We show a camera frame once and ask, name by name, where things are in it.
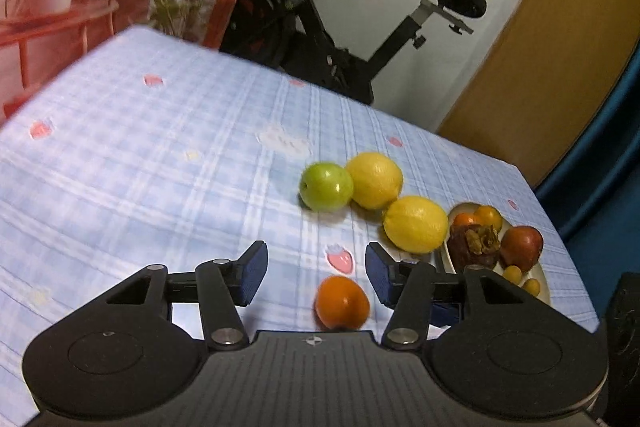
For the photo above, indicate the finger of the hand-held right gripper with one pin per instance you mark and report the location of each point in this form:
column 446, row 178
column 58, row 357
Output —
column 445, row 314

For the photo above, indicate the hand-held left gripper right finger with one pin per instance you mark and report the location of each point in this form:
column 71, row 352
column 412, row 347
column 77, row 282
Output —
column 380, row 274

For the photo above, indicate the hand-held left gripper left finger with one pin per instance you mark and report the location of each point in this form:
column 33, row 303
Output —
column 252, row 274

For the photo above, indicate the oval orange mandarin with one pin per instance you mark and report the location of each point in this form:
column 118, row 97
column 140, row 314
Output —
column 342, row 302

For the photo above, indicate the yellow lemon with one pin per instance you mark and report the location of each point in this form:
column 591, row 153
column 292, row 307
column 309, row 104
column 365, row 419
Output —
column 415, row 224
column 375, row 179

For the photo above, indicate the dark purple mangosteen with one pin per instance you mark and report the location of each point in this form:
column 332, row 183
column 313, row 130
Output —
column 470, row 252

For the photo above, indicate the small yellow fruit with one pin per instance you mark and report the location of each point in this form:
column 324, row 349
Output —
column 532, row 287
column 512, row 274

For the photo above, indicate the red apple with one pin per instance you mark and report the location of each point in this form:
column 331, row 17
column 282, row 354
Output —
column 522, row 247

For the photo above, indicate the green apple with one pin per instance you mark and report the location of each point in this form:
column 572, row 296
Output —
column 326, row 187

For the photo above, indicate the beige round plate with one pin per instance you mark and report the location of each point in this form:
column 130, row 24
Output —
column 545, row 277

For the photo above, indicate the greenish orange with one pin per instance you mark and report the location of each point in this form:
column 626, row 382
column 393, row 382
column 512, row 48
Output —
column 489, row 217

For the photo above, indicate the small round mandarin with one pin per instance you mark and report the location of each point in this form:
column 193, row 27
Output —
column 465, row 219

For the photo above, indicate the blue plaid tablecloth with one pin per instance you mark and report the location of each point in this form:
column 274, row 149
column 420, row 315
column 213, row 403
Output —
column 150, row 182

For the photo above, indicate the dark blue curtain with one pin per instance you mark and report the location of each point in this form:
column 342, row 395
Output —
column 610, row 182

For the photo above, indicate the black exercise bike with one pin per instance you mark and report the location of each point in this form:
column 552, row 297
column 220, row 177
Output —
column 310, row 32

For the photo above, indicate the brown wooden board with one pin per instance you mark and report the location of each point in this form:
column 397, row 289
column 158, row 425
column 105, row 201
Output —
column 550, row 57

